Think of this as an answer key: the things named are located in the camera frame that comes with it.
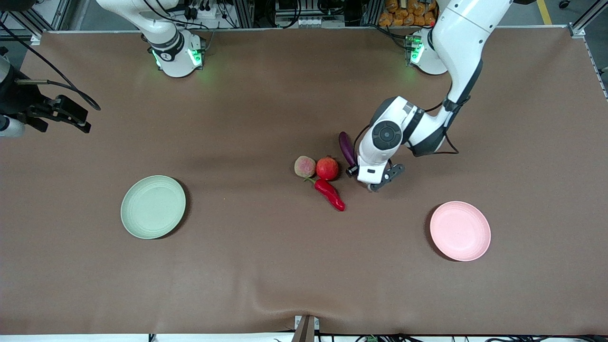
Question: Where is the red pomegranate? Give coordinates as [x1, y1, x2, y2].
[316, 156, 340, 181]

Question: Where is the purple eggplant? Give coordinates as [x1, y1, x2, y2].
[338, 132, 358, 168]

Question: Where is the red chili pepper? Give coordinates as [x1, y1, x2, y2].
[304, 177, 346, 212]

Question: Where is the pink-green peach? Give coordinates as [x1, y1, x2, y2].
[294, 155, 317, 179]

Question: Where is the pink round plate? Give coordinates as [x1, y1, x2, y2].
[429, 201, 492, 262]

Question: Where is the pale green round plate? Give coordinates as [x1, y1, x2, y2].
[120, 175, 187, 239]

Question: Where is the silver table edge strip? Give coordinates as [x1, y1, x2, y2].
[31, 25, 585, 35]

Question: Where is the brown table cover mat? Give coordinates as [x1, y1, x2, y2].
[0, 28, 608, 335]

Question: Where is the white power strip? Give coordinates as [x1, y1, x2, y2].
[183, 0, 217, 20]

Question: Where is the net bag of oranges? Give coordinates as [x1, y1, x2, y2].
[379, 0, 437, 28]

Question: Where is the grey equipment rack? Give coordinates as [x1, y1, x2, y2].
[273, 0, 345, 28]

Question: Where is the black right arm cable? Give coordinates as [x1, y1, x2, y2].
[0, 21, 102, 111]

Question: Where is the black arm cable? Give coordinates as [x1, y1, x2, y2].
[354, 97, 471, 168]
[0, 21, 102, 111]

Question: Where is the aluminium frame rail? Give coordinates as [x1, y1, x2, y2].
[0, 0, 72, 35]
[568, 0, 608, 38]

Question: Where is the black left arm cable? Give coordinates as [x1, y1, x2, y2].
[354, 97, 471, 168]

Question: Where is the grey table clamp bracket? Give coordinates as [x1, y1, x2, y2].
[294, 314, 320, 342]

